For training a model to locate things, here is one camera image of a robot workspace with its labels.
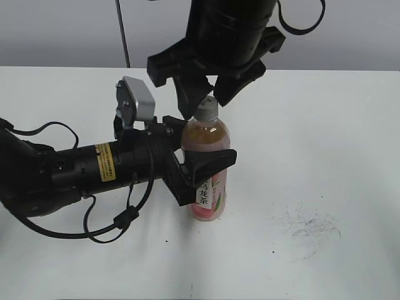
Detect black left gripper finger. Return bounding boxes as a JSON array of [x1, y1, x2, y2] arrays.
[[162, 116, 188, 129], [184, 149, 237, 188]]

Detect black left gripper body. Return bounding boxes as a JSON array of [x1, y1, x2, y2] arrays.
[[113, 117, 196, 206]]

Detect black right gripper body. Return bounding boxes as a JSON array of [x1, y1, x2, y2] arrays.
[[146, 26, 286, 87]]

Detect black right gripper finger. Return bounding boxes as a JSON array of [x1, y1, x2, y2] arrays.
[[173, 74, 214, 119], [213, 67, 266, 106]]

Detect white bottle cap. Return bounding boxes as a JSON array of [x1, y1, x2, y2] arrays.
[[194, 96, 218, 122]]

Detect peach oolong tea bottle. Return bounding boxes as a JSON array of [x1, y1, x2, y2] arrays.
[[181, 118, 230, 221]]

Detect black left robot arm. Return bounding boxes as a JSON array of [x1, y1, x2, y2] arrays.
[[1, 116, 237, 218]]

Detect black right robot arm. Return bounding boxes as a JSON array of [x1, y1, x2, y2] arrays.
[[147, 1, 285, 120]]

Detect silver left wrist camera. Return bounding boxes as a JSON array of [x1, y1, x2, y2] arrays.
[[116, 76, 156, 129]]

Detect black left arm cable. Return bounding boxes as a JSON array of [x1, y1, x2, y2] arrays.
[[0, 121, 154, 244]]

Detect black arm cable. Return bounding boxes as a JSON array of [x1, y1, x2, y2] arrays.
[[276, 0, 326, 36], [0, 121, 154, 244]]

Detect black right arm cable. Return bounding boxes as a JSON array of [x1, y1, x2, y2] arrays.
[[276, 0, 326, 36]]

